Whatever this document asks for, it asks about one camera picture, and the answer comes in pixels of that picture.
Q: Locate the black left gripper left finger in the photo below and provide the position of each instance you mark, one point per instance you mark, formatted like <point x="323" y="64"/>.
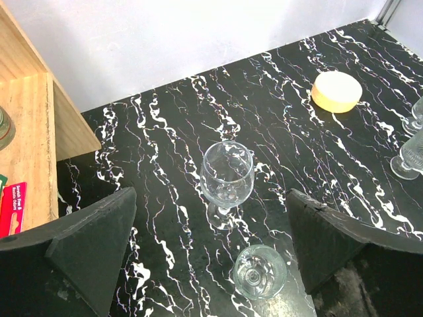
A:
<point x="69" y="266"/>

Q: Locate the patterned glass goblet right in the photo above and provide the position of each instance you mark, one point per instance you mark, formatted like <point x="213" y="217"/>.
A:
<point x="408" y="164"/>

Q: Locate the clear smooth wine glass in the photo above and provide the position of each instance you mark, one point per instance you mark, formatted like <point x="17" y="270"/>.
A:
<point x="227" y="181"/>

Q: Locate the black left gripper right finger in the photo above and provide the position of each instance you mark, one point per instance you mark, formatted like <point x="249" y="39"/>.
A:
<point x="351" y="268"/>

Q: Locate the red packaged item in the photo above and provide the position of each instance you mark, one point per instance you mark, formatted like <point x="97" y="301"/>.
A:
<point x="12" y="209"/>

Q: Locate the ribbed glass goblet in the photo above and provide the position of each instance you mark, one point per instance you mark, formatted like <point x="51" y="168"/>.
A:
<point x="413" y="123"/>

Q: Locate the clear patterned short goblet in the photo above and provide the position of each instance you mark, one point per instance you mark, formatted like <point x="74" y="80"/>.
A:
<point x="259" y="272"/>

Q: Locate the wooden shelf unit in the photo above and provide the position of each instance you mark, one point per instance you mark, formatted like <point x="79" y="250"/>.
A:
<point x="49" y="127"/>

